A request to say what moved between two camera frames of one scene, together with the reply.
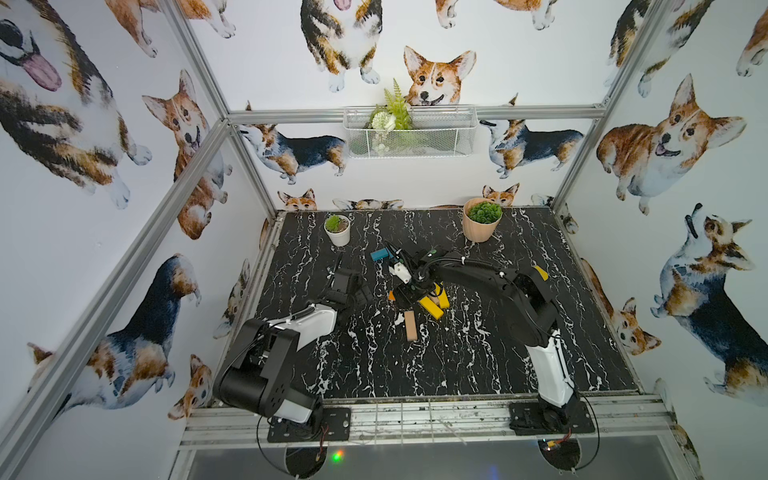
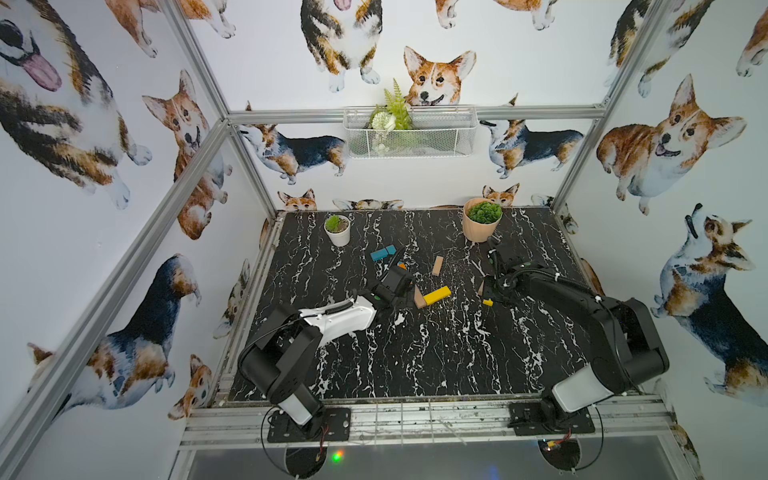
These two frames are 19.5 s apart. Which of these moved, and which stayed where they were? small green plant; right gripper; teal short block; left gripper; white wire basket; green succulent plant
Moved: left gripper; right gripper
Stayed: green succulent plant; teal short block; small green plant; white wire basket
